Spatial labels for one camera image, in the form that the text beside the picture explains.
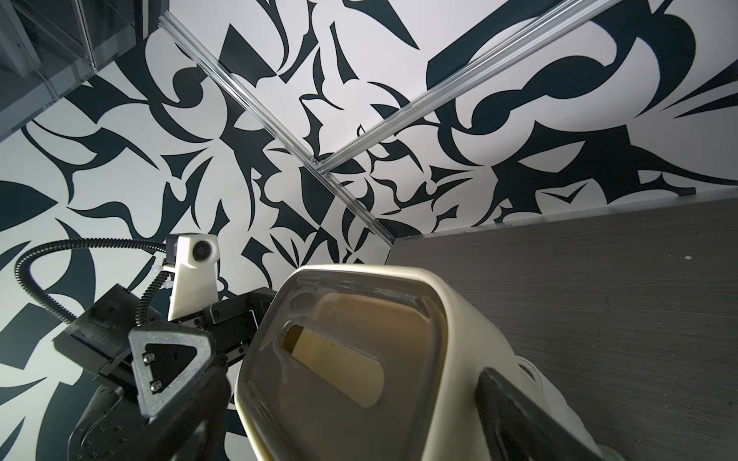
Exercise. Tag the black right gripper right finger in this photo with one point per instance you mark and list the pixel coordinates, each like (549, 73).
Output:
(516, 428)

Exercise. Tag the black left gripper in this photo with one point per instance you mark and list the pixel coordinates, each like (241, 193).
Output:
(160, 358)

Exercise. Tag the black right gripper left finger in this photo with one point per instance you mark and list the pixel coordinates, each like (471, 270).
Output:
(189, 428)

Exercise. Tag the cream box dark clear lid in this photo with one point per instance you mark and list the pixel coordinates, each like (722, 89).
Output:
(362, 362)

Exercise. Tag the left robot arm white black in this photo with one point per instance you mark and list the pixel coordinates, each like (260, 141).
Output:
(87, 439)

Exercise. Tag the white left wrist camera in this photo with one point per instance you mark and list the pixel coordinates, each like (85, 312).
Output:
(192, 260)

